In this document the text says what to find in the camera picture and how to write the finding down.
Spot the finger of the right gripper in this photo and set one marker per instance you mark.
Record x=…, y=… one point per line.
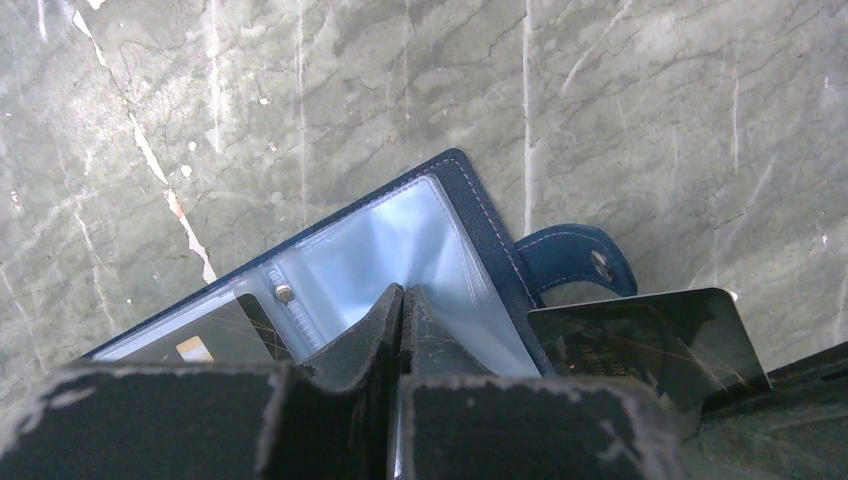
x=796, y=431

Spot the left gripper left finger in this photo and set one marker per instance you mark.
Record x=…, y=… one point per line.
x=328, y=417

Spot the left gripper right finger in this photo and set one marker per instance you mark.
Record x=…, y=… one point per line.
x=457, y=422

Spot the dark blue card holder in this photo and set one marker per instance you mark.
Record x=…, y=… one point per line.
x=433, y=227

